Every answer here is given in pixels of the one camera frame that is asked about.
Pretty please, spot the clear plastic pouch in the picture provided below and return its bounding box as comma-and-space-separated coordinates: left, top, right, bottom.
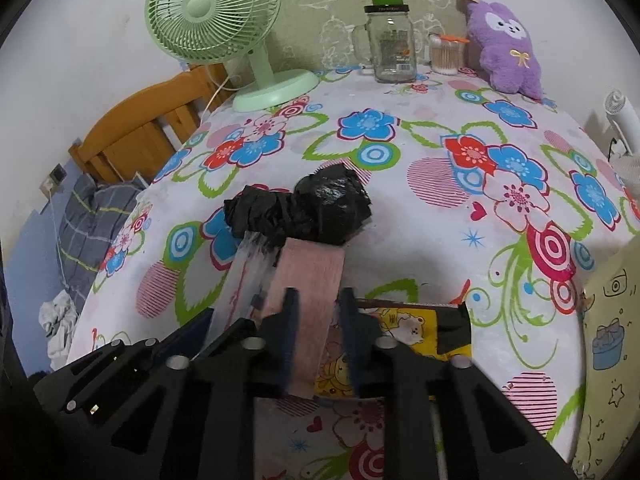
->
205, 232, 280, 346

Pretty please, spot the black plastic bag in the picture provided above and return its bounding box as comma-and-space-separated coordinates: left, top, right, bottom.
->
224, 164, 372, 246

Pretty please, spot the cotton swab container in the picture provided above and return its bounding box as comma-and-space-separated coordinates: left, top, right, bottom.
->
428, 34, 470, 76

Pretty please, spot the purple plush bunny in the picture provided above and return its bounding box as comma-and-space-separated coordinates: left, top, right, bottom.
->
468, 1, 544, 101

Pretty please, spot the green patterned foam board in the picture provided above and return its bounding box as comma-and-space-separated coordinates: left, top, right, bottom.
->
226, 0, 469, 91

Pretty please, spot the grey plaid pillow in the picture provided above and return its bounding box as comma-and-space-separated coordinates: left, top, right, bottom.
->
56, 174, 144, 312

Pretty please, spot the crumpled white grey cloth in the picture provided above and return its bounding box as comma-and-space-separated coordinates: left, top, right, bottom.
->
38, 290, 78, 370

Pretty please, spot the glass mason jar mug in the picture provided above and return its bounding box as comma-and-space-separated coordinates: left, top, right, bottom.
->
352, 0, 416, 84

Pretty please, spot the yellow cartoon storage box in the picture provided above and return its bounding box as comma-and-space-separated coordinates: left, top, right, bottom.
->
572, 237, 639, 479

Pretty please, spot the blue bedsheet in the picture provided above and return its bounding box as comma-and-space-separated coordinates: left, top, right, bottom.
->
4, 164, 80, 375

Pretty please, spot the green desk fan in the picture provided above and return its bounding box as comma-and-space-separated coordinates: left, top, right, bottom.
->
145, 0, 319, 112

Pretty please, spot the green fan white cable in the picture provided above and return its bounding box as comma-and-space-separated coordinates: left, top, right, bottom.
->
199, 62, 241, 122

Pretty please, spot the yellow cartoon snack packet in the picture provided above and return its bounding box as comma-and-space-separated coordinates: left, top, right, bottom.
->
314, 288, 472, 399

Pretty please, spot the wall power socket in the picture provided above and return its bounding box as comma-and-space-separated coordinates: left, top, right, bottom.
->
39, 164, 67, 198

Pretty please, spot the white standing fan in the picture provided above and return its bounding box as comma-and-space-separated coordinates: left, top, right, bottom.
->
603, 89, 640, 155

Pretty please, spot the pink packet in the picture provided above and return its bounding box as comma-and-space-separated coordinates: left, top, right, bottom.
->
262, 238, 345, 399

